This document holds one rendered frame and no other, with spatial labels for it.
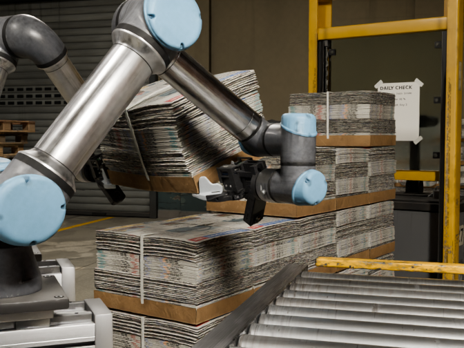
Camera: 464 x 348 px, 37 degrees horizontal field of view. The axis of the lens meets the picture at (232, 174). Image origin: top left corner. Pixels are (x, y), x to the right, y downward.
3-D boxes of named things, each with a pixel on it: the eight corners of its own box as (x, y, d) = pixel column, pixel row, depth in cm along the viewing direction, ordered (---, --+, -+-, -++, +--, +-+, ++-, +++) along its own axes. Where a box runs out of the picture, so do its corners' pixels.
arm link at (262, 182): (295, 194, 155) (270, 209, 150) (280, 192, 158) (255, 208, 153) (286, 163, 153) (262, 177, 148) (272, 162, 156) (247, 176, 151)
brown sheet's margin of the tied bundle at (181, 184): (159, 192, 177) (154, 176, 176) (238, 150, 194) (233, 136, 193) (197, 193, 165) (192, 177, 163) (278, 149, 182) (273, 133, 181)
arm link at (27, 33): (50, 1, 182) (134, 132, 214) (21, 5, 188) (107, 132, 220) (27, 29, 176) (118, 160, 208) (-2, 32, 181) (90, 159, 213)
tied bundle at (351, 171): (249, 205, 275) (249, 147, 274) (286, 200, 299) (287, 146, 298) (336, 211, 253) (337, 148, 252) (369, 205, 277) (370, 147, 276)
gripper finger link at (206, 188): (187, 176, 166) (221, 170, 162) (194, 199, 168) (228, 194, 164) (181, 181, 164) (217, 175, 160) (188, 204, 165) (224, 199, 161)
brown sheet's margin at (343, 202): (250, 204, 275) (250, 192, 275) (287, 198, 299) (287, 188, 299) (337, 209, 254) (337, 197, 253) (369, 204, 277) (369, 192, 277)
